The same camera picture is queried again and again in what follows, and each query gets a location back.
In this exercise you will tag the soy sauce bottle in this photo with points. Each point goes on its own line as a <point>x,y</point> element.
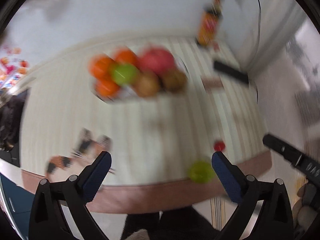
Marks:
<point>209,24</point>

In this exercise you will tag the blue cabinet front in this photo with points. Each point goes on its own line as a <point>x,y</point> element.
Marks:
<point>19,201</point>

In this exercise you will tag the striped table mat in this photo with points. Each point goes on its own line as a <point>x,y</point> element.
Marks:
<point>154,141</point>

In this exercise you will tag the green lime in plate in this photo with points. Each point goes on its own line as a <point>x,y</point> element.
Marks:
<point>124,74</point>

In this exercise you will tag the orange bottom left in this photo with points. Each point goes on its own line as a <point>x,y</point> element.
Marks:
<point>107,88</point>

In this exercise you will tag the white patterned fruit plate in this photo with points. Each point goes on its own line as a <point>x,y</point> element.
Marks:
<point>127,93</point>

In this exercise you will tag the green lime fruit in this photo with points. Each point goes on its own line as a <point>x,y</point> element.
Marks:
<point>201,172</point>

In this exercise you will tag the orange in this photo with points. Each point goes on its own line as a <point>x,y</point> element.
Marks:
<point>125,55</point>
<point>100,66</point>
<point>107,88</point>

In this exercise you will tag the black gas stove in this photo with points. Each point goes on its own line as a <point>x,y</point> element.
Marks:
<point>11,119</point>

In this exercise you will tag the small red tomato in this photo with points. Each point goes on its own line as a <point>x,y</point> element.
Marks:
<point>219,146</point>

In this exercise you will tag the orange top middle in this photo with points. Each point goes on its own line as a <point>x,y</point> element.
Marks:
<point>125,55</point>

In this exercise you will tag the brown pear left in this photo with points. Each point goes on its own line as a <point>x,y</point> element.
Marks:
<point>146,85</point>

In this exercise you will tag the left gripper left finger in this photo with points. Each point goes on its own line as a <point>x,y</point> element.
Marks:
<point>47,220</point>

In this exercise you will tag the brown pear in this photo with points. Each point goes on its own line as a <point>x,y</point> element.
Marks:
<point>174,80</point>
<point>146,85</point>

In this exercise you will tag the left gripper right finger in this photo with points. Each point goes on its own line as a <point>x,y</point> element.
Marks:
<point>274,220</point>

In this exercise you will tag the brown pear right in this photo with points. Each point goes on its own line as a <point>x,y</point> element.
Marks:
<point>174,80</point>

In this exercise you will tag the large red apple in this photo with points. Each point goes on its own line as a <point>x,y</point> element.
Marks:
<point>157,60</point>

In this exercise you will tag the brown leather mat label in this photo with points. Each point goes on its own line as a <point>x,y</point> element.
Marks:
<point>211,83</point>

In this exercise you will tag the black smartphone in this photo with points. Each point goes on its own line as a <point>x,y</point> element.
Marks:
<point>231,72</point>

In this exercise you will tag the colourful wall sticker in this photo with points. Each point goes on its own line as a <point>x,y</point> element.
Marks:
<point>13,66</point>

